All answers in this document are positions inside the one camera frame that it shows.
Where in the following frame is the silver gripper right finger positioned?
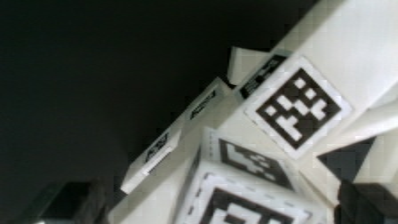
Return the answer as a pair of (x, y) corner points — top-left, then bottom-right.
(335, 180), (398, 224)

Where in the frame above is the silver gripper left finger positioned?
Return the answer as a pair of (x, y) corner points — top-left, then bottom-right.
(16, 181), (109, 224)

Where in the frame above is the white chair leg block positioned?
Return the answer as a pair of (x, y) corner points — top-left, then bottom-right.
(121, 78), (230, 194)
(228, 47), (271, 85)

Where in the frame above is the small white marker cube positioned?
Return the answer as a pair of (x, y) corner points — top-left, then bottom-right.
(173, 128), (327, 224)

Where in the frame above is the white chair back piece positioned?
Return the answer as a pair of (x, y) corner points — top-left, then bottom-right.
(109, 0), (398, 224)

